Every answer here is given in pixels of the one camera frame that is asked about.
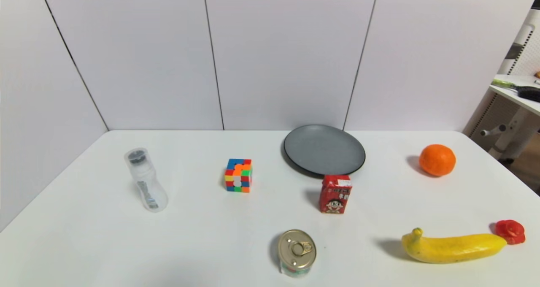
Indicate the multicoloured puzzle cube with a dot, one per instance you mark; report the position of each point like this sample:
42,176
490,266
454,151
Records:
238,177

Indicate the white desk leg frame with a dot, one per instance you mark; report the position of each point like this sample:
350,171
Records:
512,133

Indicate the green object on desk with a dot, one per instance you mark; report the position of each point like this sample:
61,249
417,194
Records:
503,83

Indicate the white background desk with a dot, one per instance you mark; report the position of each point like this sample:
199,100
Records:
521,99

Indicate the gray round plate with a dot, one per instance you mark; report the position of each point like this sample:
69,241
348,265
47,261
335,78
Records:
322,150

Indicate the black brush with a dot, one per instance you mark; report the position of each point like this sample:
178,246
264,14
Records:
529,93

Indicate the translucent plastic bottle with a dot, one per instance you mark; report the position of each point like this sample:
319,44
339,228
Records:
145,185

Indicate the white perforated panel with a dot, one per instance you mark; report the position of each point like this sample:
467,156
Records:
527,46

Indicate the orange fruit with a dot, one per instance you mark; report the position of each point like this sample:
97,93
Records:
437,160

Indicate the small red toy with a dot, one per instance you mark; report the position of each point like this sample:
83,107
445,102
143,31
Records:
510,231

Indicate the red milk carton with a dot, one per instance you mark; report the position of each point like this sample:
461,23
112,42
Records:
335,196

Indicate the gold lid tin can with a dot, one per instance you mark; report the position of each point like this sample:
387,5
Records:
296,249

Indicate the yellow banana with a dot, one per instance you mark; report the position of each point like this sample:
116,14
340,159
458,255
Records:
455,248

